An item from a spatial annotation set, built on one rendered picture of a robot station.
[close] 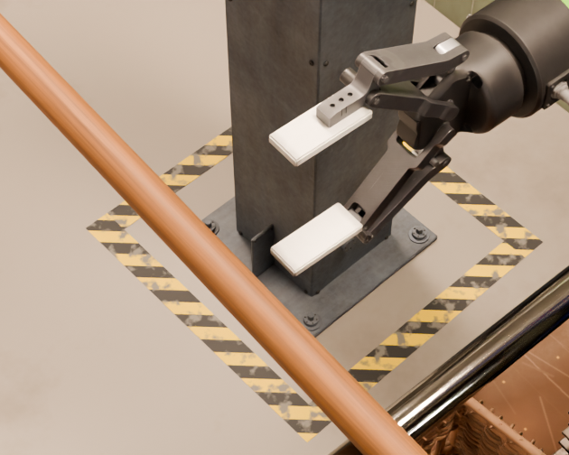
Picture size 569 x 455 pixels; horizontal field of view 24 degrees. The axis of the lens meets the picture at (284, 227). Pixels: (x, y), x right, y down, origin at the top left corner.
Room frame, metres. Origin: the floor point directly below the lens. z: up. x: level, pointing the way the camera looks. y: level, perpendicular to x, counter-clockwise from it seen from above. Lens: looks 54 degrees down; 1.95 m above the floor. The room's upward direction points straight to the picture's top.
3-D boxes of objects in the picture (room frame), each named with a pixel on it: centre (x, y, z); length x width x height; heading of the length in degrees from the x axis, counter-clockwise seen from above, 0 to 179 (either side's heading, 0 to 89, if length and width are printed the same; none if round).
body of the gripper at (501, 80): (0.67, -0.13, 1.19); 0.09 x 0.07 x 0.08; 129
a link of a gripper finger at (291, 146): (0.59, -0.03, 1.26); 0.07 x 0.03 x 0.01; 129
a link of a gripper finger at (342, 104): (0.60, -0.05, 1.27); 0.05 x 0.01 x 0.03; 129
